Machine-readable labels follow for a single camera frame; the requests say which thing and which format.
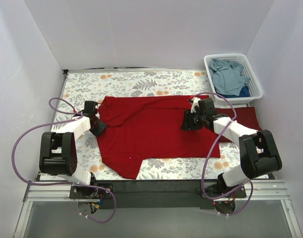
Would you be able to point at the folded dark red t shirt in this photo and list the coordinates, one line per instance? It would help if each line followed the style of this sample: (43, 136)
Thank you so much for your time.
(245, 116)

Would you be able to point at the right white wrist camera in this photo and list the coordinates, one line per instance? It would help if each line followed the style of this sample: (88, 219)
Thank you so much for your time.
(194, 103)

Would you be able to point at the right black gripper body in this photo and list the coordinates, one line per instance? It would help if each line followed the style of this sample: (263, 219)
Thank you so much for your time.
(187, 121)

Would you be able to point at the dark blue t shirt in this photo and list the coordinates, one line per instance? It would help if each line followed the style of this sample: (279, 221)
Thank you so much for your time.
(234, 93)

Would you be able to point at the light blue t shirt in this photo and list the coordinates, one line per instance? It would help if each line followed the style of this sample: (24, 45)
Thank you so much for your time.
(227, 74)

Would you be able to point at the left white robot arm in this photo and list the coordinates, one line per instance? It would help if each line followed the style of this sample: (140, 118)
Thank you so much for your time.
(58, 156)

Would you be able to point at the floral patterned table mat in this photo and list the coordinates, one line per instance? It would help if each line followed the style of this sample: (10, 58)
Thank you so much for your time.
(82, 86)

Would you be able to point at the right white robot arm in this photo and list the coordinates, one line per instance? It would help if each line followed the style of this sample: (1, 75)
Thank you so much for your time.
(258, 151)

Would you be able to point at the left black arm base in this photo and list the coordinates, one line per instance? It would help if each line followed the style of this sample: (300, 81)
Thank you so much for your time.
(82, 192)

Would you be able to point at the aluminium frame rail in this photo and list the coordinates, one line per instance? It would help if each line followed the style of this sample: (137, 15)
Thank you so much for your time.
(262, 190)

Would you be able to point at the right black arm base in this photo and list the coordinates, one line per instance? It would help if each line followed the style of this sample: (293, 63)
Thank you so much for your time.
(213, 191)

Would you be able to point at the white plastic basket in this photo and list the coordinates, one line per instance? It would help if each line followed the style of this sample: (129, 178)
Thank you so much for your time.
(254, 87)

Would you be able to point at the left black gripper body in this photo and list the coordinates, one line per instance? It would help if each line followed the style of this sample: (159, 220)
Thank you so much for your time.
(99, 127)

